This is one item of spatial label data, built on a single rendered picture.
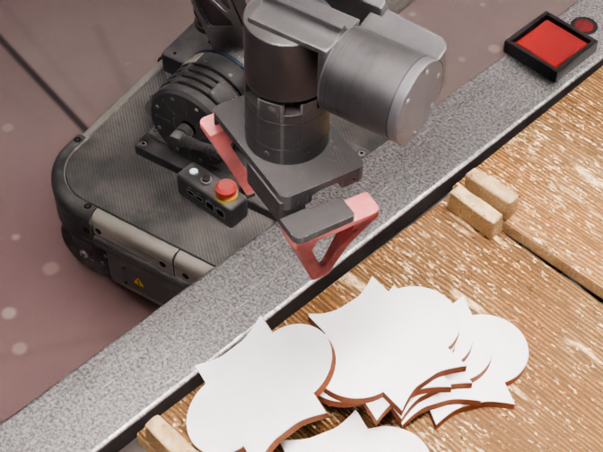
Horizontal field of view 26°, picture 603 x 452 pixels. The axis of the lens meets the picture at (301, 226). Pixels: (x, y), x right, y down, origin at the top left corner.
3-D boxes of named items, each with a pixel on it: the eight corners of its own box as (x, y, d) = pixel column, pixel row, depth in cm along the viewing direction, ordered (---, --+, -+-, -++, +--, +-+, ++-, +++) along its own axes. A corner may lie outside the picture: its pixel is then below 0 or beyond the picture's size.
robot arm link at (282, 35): (276, -36, 84) (224, 10, 81) (368, 3, 81) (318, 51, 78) (276, 47, 89) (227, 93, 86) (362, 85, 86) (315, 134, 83)
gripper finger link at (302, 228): (294, 315, 92) (296, 225, 85) (245, 248, 96) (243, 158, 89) (376, 278, 94) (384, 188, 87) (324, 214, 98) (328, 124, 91)
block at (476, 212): (445, 209, 131) (448, 190, 129) (458, 200, 132) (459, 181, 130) (490, 241, 129) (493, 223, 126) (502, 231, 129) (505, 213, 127)
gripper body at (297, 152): (283, 218, 87) (284, 138, 81) (211, 126, 93) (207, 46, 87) (365, 184, 89) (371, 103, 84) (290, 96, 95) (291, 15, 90)
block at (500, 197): (460, 191, 133) (462, 172, 131) (472, 182, 134) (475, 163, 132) (506, 222, 130) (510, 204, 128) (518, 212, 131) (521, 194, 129)
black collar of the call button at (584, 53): (502, 51, 150) (504, 39, 149) (544, 21, 154) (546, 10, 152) (554, 83, 147) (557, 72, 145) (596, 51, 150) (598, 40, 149)
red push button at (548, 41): (512, 51, 150) (513, 42, 149) (545, 27, 153) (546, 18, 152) (554, 76, 147) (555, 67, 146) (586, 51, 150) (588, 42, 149)
